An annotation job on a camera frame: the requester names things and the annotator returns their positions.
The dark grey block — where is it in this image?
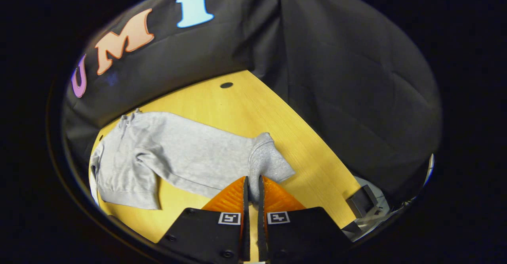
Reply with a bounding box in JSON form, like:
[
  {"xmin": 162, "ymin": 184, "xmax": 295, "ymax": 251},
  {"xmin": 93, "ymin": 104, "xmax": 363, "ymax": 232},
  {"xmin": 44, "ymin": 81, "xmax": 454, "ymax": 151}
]
[{"xmin": 347, "ymin": 185, "xmax": 377, "ymax": 218}]

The black backdrop cloth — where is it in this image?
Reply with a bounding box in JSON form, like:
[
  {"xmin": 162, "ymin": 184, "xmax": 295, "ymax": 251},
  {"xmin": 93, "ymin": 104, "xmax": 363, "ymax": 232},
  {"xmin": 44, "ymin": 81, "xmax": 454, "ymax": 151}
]
[{"xmin": 61, "ymin": 0, "xmax": 443, "ymax": 207}]

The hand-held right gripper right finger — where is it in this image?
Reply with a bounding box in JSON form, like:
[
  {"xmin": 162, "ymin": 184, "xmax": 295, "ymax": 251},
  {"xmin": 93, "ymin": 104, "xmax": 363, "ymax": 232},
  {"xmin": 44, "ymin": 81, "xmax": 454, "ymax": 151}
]
[{"xmin": 257, "ymin": 175, "xmax": 353, "ymax": 264}]

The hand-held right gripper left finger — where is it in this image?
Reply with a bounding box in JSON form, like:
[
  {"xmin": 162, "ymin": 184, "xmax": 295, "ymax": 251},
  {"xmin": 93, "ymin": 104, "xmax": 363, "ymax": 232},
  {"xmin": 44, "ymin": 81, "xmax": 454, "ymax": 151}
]
[{"xmin": 158, "ymin": 176, "xmax": 251, "ymax": 264}]

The grey zip-neck sweater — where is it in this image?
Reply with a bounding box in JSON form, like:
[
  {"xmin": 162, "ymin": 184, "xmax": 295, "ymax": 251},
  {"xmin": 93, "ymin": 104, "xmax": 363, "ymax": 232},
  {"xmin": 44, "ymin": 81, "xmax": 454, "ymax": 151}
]
[{"xmin": 89, "ymin": 109, "xmax": 296, "ymax": 210}]

